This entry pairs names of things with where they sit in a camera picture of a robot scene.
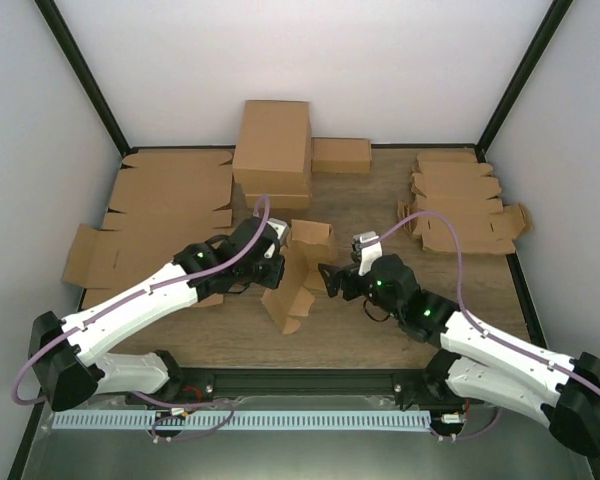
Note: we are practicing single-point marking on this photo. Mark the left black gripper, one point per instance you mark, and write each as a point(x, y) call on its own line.
point(272, 280)

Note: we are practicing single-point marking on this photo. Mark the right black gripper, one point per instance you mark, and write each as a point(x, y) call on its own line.
point(333, 285)

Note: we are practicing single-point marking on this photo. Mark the small cardboard box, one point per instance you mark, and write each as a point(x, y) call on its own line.
point(341, 155)
point(310, 244)

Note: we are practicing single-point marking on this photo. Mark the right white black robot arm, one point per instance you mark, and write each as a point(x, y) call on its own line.
point(478, 361)

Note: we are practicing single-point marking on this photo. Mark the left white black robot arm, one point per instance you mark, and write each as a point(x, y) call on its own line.
point(72, 357)

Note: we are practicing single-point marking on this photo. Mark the large folded cardboard box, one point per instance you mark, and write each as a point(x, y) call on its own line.
point(273, 150)

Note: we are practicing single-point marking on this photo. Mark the small folded cardboard box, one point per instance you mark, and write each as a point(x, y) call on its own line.
point(341, 155)

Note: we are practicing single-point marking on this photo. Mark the large flat cardboard blank back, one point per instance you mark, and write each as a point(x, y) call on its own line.
point(191, 187)

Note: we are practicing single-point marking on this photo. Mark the large flat cardboard blank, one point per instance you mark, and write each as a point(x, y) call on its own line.
point(191, 187)
point(107, 262)

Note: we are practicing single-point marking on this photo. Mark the stack of small cardboard blanks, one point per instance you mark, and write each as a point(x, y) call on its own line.
point(466, 192)

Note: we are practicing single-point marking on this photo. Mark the large flat cardboard blank front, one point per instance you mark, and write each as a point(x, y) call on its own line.
point(107, 262)

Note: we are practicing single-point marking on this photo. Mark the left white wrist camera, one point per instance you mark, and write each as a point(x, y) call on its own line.
point(277, 231)

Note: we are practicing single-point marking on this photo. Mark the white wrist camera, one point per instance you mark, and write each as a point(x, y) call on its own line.
point(277, 231)
point(366, 248)

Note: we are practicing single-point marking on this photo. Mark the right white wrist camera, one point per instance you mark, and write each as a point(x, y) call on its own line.
point(366, 248)

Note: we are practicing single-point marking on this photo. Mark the black aluminium frame rail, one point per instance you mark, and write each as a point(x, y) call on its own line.
point(240, 382)

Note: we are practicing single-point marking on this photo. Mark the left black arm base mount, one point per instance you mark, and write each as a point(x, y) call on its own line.
point(171, 386)

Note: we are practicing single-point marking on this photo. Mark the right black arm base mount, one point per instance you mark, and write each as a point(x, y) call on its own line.
point(427, 388)

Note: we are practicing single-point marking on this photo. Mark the light blue slotted cable duct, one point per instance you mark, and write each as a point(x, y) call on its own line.
point(401, 421)

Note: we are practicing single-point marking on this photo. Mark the left black frame post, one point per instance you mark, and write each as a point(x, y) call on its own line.
point(73, 54)

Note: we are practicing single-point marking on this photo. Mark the black frame post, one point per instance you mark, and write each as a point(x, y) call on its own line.
point(540, 41)
point(73, 54)

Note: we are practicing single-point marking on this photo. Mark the right black frame post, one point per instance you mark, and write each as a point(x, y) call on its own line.
point(540, 41)

